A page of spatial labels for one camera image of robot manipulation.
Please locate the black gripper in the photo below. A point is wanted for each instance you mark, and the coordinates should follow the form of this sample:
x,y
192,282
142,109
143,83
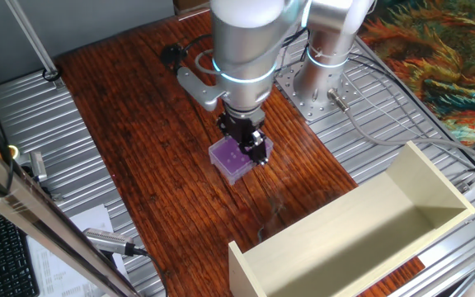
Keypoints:
x,y
239,125

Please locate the clear box with purple insert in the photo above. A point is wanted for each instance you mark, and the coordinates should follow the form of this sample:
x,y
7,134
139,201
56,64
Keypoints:
x,y
227,158

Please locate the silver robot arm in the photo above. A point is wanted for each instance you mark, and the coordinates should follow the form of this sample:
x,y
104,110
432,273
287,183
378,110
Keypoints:
x,y
241,49

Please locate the cream wooden shelf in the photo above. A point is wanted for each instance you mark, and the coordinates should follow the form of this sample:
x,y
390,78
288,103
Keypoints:
x,y
344,243

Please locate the brown wood grain board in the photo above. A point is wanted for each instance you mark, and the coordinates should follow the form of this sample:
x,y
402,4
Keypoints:
x,y
147,165

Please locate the brown cardboard box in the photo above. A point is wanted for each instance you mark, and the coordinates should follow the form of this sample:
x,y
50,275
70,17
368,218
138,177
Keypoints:
x,y
190,5

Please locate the colourful painted cloth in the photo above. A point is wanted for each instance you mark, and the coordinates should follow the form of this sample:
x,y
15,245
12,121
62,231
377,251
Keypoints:
x,y
439,53

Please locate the printed paper sheet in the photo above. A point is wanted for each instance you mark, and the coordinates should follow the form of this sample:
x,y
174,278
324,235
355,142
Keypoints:
x,y
56,272

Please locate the black keyboard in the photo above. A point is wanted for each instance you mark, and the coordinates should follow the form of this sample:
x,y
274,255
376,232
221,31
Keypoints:
x,y
2,255

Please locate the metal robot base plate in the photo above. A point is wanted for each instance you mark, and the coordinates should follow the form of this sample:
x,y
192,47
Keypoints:
x,y
291,92

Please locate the silver camera with ribbed housing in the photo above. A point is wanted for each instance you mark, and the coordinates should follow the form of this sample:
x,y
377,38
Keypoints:
x,y
105,241

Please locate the aluminium frame beam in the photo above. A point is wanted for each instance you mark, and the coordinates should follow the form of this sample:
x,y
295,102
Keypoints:
x,y
35,222

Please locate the slanted aluminium frame post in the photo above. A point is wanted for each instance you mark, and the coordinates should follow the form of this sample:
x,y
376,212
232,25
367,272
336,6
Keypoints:
x,y
31,39

